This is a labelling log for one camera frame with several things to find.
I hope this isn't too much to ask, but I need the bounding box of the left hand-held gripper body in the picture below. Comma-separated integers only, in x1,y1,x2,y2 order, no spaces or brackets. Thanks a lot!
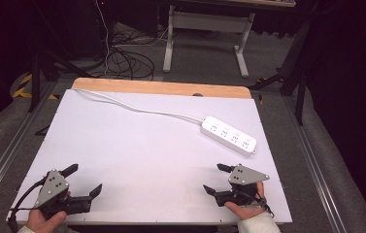
34,168,93,220

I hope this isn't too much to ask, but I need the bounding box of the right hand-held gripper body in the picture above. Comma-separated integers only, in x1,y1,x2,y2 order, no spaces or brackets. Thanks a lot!
215,164,271,208

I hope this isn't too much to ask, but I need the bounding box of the person's right hand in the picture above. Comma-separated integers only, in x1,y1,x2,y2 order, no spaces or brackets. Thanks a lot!
223,181,268,221

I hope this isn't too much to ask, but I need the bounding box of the person's left hand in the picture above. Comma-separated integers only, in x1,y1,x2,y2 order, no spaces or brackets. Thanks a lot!
25,190,72,233

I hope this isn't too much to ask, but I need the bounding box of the white power strip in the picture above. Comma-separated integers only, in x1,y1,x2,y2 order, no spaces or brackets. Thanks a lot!
200,116,258,157

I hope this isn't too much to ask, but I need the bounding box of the black metal stand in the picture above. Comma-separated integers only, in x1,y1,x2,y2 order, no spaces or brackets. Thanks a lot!
27,48,91,114
248,18,312,126

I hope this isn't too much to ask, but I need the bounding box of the yellow and black floor tape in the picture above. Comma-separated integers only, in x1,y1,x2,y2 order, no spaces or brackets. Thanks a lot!
11,73,59,101

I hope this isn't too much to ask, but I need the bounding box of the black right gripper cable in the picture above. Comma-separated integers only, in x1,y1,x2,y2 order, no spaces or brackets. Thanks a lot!
235,189,276,218

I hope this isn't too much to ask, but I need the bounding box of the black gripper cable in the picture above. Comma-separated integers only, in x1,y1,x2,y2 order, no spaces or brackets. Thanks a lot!
235,189,276,218
7,177,48,233

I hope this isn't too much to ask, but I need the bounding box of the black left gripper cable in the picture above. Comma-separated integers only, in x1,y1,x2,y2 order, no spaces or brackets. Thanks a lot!
7,177,48,233

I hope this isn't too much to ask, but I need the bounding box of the aluminium floor rail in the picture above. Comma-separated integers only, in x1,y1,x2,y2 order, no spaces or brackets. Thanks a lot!
282,95,341,233
0,81,59,216

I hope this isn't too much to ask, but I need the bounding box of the white power strip cable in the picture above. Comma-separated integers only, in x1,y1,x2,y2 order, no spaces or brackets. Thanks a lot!
73,87,204,125

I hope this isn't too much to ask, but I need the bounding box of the tangle of black floor cables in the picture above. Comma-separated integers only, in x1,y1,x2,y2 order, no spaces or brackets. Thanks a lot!
104,30,156,82

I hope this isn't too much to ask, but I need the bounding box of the thin white hanging cable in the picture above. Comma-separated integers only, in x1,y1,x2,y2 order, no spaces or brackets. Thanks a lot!
94,0,112,78

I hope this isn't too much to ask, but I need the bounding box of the white metal desk frame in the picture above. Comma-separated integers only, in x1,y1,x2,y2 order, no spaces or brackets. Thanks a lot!
162,4,256,80

